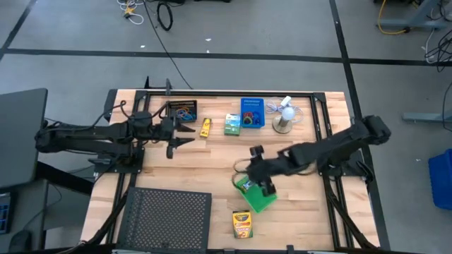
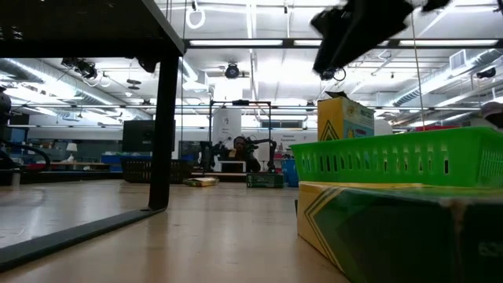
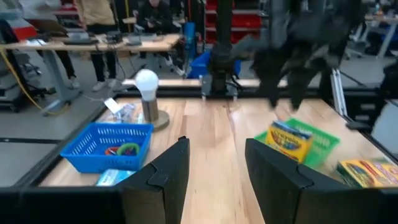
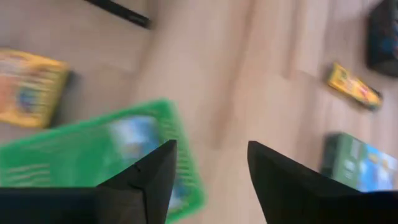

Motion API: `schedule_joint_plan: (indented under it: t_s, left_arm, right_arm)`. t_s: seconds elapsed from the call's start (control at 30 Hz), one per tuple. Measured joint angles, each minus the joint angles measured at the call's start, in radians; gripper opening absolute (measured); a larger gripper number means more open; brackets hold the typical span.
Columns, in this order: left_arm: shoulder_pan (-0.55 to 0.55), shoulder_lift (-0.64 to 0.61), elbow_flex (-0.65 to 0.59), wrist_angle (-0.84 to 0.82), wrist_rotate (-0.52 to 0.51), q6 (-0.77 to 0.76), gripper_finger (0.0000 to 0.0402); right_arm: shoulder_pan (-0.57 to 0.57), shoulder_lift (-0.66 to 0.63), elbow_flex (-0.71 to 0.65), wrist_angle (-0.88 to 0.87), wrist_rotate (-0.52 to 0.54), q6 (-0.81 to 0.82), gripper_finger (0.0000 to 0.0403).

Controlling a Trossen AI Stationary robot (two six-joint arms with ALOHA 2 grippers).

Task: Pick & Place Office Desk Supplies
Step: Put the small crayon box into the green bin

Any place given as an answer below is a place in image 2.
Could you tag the black monitor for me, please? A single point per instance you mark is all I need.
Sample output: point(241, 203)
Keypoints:
point(137, 135)

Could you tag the black aluminium table frame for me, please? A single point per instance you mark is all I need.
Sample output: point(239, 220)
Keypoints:
point(78, 177)

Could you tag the background robot workstation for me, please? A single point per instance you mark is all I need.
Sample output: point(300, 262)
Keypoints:
point(240, 103)

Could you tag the black perforated metal riser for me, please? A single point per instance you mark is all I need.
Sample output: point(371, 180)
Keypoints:
point(165, 118)

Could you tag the large yellow crayon box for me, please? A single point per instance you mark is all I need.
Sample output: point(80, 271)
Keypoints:
point(393, 236)

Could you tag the blue background bin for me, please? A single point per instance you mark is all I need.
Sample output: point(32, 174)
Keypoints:
point(110, 159)

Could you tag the black mounted camera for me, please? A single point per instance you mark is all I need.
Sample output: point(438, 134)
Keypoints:
point(84, 70)

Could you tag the white table lamp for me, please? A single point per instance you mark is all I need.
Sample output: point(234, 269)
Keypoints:
point(72, 147)

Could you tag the green plastic basket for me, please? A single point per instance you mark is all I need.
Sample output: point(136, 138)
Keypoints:
point(393, 137)

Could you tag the black overhead rig bar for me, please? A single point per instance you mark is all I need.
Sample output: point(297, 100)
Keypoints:
point(291, 43)

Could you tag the green crayon box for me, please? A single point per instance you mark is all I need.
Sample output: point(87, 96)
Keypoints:
point(265, 181)
point(342, 118)

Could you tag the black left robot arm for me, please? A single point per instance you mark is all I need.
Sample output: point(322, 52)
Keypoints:
point(4, 110)

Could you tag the blue plastic basket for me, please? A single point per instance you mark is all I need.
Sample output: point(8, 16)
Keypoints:
point(290, 173)

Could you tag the black overhead camera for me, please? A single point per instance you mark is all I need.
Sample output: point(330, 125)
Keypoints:
point(232, 71)

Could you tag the red bin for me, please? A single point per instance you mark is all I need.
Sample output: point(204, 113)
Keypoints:
point(436, 128)

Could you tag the person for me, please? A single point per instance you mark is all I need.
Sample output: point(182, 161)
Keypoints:
point(493, 114)
point(239, 147)

